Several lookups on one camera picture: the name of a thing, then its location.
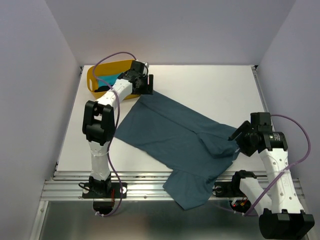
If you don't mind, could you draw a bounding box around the yellow plastic basket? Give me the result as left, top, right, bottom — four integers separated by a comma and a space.
86, 59, 133, 100

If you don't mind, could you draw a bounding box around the dark blue-grey t shirt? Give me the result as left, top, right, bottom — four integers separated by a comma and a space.
115, 92, 240, 210

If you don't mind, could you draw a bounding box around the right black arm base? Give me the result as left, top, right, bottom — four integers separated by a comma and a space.
212, 170, 257, 198

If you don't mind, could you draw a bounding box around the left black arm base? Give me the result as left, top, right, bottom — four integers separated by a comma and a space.
78, 176, 128, 199

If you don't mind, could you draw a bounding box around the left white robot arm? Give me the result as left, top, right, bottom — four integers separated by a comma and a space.
82, 60, 153, 197

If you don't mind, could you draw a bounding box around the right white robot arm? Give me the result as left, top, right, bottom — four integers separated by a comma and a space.
228, 112, 315, 240

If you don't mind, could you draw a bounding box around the rolled teal t shirt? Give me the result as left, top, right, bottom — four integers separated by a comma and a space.
97, 73, 121, 87

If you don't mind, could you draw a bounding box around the rolled black t shirt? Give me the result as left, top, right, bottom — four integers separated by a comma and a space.
94, 85, 110, 93

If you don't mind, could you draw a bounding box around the aluminium right side rail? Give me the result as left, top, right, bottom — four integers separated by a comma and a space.
251, 65, 269, 112

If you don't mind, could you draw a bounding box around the aluminium rail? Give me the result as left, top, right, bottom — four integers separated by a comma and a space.
41, 170, 305, 201
251, 65, 269, 112

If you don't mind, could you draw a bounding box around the aluminium front rail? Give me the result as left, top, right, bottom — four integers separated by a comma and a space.
41, 170, 305, 201

